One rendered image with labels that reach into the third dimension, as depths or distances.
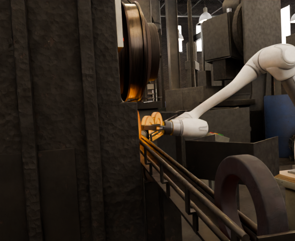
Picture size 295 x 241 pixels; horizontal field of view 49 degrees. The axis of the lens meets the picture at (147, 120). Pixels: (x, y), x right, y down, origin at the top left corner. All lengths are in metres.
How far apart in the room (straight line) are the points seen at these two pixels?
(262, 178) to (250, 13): 4.67
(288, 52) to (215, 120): 2.33
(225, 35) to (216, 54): 0.34
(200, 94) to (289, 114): 1.51
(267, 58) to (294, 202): 0.92
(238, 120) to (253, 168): 3.69
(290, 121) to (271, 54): 3.12
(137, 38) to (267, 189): 1.02
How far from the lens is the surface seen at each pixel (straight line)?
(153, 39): 1.51
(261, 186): 0.50
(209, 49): 5.42
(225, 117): 4.06
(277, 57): 1.75
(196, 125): 1.75
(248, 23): 5.05
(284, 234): 0.51
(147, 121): 2.02
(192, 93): 5.69
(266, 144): 1.16
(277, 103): 4.84
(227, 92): 1.87
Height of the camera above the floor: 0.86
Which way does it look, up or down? 3 degrees down
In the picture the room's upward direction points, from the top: 3 degrees counter-clockwise
